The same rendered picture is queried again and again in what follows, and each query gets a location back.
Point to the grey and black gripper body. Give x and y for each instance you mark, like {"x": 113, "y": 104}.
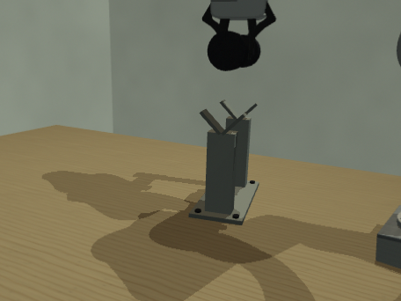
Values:
{"x": 240, "y": 10}

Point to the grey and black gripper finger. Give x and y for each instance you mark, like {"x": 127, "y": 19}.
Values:
{"x": 224, "y": 22}
{"x": 255, "y": 29}

